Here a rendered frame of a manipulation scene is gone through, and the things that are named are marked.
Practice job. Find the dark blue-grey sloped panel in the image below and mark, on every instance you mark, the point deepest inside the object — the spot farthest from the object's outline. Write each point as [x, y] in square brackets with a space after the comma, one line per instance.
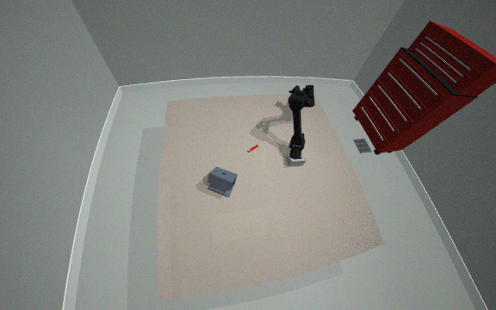
[221, 181]

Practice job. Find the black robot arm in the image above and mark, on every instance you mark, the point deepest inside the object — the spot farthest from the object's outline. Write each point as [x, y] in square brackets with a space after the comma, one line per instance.
[298, 99]

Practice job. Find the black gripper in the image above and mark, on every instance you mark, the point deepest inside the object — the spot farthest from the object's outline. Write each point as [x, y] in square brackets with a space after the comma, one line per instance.
[294, 89]

